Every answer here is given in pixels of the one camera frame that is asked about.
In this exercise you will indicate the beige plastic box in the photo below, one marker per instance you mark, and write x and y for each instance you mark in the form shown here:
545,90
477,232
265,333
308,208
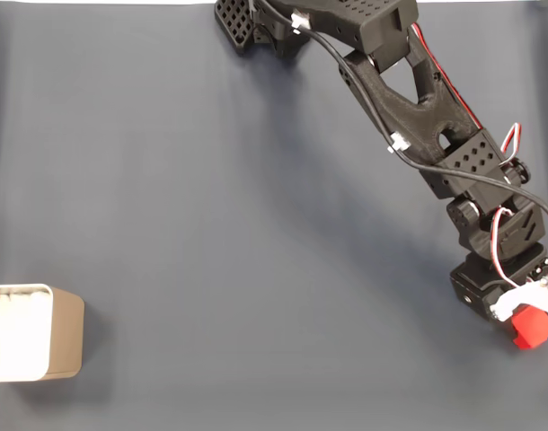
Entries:
67,336

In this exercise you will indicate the red cube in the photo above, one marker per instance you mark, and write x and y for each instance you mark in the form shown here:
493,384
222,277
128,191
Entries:
532,330

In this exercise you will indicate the white padding tissue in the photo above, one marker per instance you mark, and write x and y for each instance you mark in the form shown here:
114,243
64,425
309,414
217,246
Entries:
18,332

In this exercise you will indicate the white camera board mount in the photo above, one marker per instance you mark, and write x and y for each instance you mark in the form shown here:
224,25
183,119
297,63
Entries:
543,292

